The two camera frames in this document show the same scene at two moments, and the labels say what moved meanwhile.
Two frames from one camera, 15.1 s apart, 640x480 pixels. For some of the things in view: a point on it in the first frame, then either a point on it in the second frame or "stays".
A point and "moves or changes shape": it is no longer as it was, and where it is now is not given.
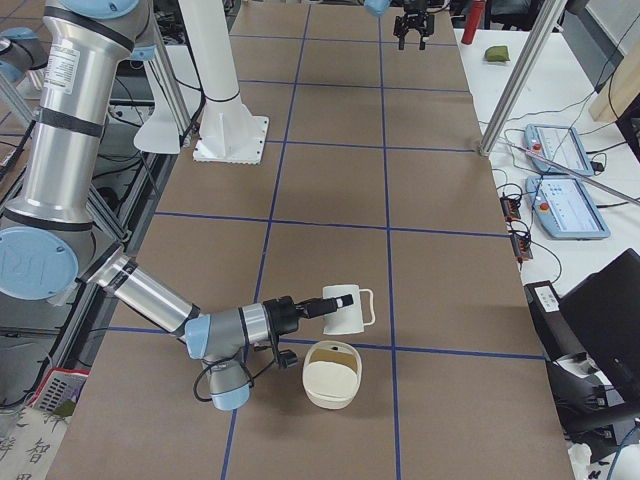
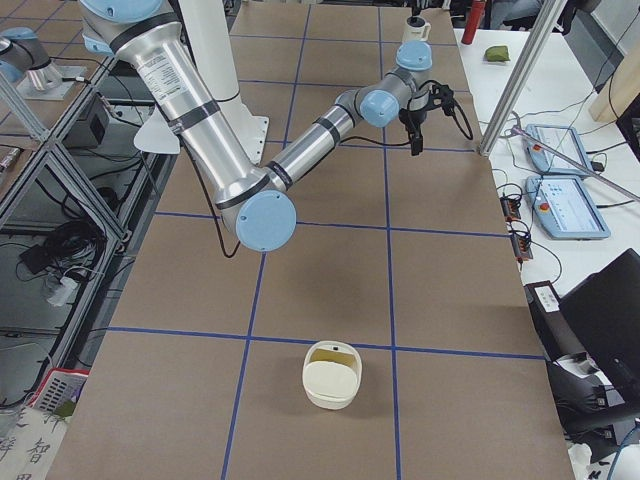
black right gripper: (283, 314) to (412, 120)
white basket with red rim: (60, 385) stays
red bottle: (476, 12) stays
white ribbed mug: (347, 319) moves or changes shape
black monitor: (603, 315) stays
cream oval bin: (332, 374) stays
